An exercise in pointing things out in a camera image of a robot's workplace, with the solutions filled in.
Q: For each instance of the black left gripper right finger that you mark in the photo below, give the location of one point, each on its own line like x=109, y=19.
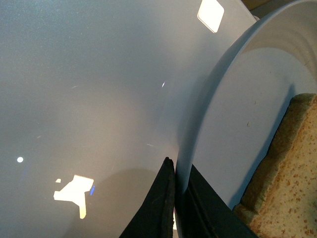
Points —
x=201, y=213

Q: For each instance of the light blue round plate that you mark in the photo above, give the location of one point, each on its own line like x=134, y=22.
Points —
x=245, y=97

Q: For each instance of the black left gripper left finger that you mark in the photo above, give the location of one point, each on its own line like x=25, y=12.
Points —
x=154, y=219

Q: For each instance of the slice of brown bread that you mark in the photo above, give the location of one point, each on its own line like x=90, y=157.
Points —
x=280, y=200

